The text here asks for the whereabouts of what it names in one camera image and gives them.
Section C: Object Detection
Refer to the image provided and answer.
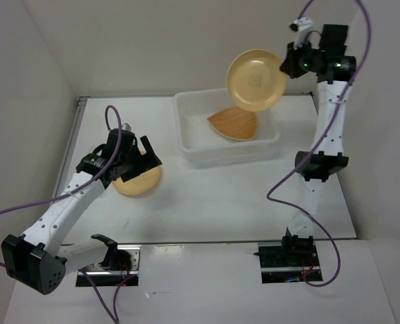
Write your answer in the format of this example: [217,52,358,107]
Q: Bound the yellow plastic plate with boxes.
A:
[226,49,286,112]
[112,166,162,196]

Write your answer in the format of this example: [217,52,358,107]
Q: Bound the woven bamboo basket tray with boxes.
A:
[207,107,258,141]

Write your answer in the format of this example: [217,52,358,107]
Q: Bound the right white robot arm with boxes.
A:
[280,17,357,265]

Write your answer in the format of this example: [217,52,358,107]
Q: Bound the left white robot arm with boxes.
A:
[1,129,161,295]

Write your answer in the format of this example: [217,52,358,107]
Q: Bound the white plastic bin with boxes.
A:
[173,88,280,165]

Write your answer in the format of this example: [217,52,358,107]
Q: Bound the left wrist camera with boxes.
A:
[122,123,132,132]

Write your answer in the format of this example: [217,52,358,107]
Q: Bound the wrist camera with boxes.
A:
[122,123,132,132]
[289,17,314,49]

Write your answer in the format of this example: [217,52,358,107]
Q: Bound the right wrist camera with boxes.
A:
[289,17,314,49]

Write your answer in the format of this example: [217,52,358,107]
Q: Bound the aluminium table edge rail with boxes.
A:
[52,96,89,198]

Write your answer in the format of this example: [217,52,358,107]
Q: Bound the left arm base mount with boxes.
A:
[84,244,141,287]

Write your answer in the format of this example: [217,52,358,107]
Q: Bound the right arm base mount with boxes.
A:
[254,242,323,284]

